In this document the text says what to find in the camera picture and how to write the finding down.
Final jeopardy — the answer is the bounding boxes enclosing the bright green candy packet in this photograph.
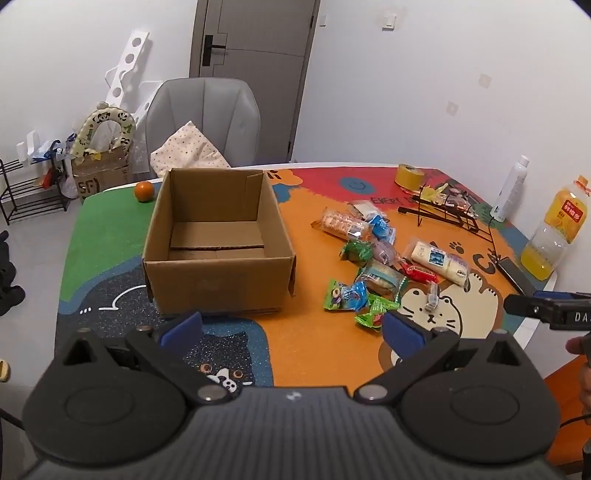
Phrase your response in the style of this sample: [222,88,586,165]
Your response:
[355,295,400,328]

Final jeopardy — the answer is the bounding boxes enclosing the yellow oil bottle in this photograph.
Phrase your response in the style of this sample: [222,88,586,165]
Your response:
[521,175,591,281]

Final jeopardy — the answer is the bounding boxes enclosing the blue white plastic bags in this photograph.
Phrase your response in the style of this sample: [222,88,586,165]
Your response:
[31,138,65,162]

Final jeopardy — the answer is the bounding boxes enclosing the red snack packet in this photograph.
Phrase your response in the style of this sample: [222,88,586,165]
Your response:
[398,261,439,283]

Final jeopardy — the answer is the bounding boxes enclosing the blue green candy packet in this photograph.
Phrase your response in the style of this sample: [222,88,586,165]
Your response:
[323,278,370,312]

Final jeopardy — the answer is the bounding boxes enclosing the white plastic holder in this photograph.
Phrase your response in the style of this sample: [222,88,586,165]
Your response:
[16,131,40,160]

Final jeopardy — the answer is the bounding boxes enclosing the panda print seat ring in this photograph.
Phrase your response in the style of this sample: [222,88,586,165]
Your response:
[71,104,136,160]

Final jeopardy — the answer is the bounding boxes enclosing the dark green snack packet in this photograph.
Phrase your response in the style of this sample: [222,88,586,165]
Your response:
[341,240,375,264]

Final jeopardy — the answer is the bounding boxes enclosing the grey door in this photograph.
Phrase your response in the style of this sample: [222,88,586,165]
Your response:
[189,0,321,165]

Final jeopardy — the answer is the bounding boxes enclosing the colourful cartoon table mat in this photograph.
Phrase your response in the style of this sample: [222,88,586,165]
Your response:
[55,162,559,388]

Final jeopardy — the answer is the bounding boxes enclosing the person's right hand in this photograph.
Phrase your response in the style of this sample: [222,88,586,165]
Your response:
[567,336,591,416]

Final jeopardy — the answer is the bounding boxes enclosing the black door handle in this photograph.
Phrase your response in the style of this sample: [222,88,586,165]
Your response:
[202,34,227,65]

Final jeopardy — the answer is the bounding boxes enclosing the purple snack packet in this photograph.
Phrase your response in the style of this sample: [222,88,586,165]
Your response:
[372,240,400,269]

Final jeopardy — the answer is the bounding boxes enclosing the yellow tape roll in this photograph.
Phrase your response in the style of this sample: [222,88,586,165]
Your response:
[396,163,426,190]

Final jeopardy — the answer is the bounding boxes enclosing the black shoe rack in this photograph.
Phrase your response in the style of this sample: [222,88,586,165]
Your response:
[0,157,72,225]

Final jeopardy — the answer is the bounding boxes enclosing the black shoes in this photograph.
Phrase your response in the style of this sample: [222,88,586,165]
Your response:
[0,231,26,317]

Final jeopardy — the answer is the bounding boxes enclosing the clear cookie packet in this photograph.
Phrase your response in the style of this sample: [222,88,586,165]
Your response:
[311,207,372,241]

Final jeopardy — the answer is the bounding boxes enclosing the white spray bottle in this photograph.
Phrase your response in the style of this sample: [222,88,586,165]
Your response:
[489,155,531,223]

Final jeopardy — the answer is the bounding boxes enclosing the sandwich biscuit packet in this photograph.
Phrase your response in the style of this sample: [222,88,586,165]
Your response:
[355,261,407,301]

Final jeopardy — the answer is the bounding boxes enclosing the dotted cream cushion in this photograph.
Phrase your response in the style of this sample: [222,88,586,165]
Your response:
[150,121,232,178]

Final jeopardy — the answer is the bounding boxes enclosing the small blue snack packet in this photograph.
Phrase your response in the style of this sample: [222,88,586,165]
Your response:
[372,215,397,245]

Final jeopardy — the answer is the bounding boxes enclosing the black flat device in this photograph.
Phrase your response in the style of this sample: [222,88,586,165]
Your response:
[496,258,536,296]

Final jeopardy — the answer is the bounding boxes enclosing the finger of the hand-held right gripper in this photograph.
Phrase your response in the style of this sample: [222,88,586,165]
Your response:
[504,291,591,329]

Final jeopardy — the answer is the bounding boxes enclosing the white perforated rack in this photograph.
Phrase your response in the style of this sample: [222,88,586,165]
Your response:
[104,30,158,121]

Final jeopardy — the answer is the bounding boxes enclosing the black wire rack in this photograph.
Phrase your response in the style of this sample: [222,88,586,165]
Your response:
[399,182,502,244]

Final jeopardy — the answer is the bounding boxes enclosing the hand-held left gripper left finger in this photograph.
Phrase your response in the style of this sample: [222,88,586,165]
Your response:
[60,311,232,407]

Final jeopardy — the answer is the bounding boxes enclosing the white bread packet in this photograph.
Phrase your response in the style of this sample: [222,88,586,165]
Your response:
[404,237,469,289]

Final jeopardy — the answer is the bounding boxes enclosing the grey upholstered chair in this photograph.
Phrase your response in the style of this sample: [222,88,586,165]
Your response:
[139,78,262,178]

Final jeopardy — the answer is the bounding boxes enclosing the taped brown cardboard box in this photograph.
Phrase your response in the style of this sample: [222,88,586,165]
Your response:
[71,148,132,204]

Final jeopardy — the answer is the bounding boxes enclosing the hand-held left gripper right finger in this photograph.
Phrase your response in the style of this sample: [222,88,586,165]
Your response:
[355,313,529,404]

